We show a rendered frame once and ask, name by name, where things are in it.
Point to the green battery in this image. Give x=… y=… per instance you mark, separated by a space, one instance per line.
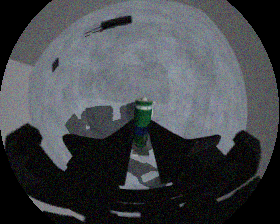
x=142 y=116

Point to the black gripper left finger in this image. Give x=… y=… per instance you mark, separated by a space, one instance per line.
x=114 y=150

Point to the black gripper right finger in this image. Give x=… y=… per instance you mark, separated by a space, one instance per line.
x=171 y=151

